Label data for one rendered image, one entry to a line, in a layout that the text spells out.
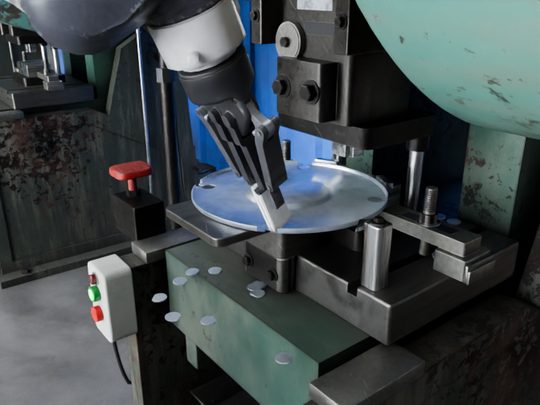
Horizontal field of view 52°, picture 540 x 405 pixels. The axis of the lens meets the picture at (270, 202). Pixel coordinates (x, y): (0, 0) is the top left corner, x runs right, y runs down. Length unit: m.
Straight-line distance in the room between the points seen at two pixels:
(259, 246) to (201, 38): 0.39
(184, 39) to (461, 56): 0.25
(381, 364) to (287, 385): 0.14
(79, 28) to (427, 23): 0.28
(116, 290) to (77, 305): 1.16
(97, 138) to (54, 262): 0.53
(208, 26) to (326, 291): 0.41
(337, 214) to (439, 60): 0.36
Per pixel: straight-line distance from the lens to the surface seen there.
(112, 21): 0.51
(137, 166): 1.05
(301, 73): 0.79
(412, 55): 0.46
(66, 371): 1.83
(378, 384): 0.69
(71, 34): 0.50
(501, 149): 0.94
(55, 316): 2.10
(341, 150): 0.87
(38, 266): 2.40
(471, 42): 0.41
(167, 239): 1.03
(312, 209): 0.77
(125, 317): 1.01
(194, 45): 0.54
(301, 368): 0.74
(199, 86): 0.57
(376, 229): 0.70
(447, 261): 0.79
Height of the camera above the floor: 1.07
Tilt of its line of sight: 22 degrees down
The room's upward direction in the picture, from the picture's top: straight up
